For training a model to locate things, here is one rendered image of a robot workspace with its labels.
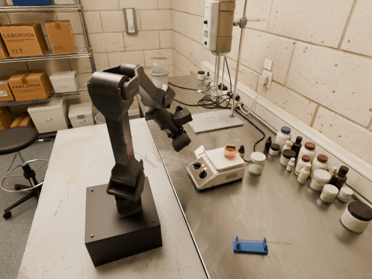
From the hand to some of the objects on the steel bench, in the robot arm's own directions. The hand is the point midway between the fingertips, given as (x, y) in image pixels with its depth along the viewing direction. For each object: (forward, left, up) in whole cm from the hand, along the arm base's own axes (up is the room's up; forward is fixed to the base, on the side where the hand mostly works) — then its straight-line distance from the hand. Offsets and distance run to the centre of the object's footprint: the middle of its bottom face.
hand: (182, 139), depth 84 cm
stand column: (+48, +32, -17) cm, 60 cm away
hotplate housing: (+13, -7, -17) cm, 22 cm away
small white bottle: (+42, -25, -14) cm, 51 cm away
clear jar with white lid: (+29, -12, -16) cm, 35 cm away
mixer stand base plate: (+36, +33, -18) cm, 52 cm away
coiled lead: (+42, +62, -20) cm, 77 cm away
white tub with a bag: (+28, +99, -22) cm, 105 cm away
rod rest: (+5, -38, -15) cm, 41 cm away
